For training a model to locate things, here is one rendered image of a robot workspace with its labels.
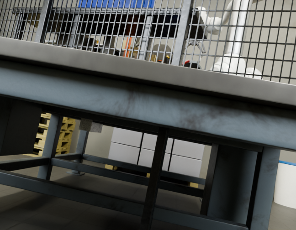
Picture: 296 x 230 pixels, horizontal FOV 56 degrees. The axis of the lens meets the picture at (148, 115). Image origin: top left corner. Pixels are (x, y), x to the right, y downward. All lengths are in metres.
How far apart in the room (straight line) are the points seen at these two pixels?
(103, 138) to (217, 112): 4.19
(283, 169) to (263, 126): 3.66
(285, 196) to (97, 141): 2.90
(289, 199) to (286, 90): 3.72
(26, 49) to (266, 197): 1.17
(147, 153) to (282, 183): 1.88
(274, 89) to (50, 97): 0.46
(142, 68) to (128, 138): 3.08
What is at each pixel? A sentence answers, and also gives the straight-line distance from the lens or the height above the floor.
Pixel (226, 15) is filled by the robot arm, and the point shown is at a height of 1.52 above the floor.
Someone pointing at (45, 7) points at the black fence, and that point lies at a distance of 1.37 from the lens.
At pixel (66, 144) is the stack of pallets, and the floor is 0.18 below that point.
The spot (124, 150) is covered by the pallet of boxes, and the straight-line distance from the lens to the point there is 3.64.
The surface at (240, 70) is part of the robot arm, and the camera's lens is 1.62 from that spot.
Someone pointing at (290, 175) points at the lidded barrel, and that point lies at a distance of 4.23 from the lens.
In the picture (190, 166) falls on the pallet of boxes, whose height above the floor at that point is 0.29.
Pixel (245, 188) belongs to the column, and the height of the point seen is 0.38.
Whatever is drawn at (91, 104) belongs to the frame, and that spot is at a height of 0.60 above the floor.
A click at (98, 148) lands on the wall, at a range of 4.75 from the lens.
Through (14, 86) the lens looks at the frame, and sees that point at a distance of 0.69.
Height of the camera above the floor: 0.55
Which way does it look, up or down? 4 degrees up
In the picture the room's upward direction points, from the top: 11 degrees clockwise
